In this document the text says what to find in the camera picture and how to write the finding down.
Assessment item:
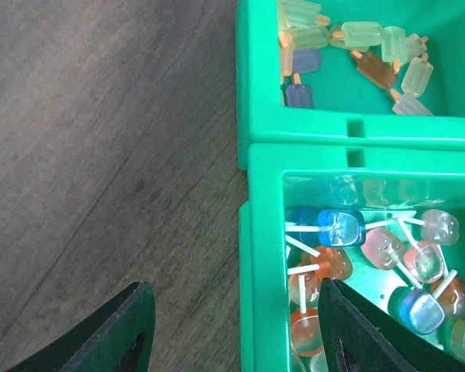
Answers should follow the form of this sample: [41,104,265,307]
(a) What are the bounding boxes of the green bin popsicle candies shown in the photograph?
[236,1,465,170]

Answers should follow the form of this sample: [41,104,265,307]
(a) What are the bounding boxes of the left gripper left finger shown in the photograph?
[10,281,156,371]

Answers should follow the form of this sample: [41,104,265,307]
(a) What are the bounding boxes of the green bin lollipops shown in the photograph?
[239,143,465,371]

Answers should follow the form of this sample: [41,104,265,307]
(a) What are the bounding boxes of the pile of lollipops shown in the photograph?
[269,204,465,366]

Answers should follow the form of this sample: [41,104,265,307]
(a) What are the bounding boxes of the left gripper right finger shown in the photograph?
[319,278,465,371]

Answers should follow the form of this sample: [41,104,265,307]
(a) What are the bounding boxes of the pile of popsicle candies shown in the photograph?
[277,1,434,115]

